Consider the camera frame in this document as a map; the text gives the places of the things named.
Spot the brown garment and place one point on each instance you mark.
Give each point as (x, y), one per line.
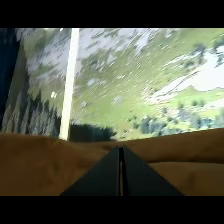
(36, 163)

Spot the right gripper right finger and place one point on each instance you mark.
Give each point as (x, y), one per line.
(143, 180)

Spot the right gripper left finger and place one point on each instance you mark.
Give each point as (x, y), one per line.
(100, 180)

